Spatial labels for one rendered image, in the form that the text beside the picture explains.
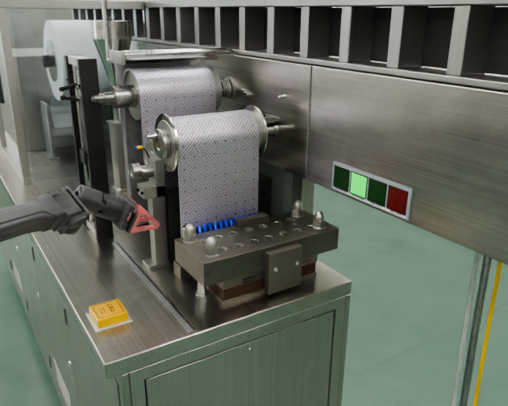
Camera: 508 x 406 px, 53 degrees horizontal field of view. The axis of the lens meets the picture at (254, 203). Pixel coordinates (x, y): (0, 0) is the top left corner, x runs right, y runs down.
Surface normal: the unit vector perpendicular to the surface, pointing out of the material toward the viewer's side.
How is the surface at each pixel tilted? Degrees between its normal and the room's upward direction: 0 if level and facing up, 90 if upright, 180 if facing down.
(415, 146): 90
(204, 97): 92
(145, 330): 0
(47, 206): 43
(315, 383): 90
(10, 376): 0
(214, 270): 90
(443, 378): 0
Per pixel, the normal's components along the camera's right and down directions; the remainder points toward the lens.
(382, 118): -0.84, 0.18
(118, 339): 0.01, -0.94
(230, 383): 0.54, 0.30
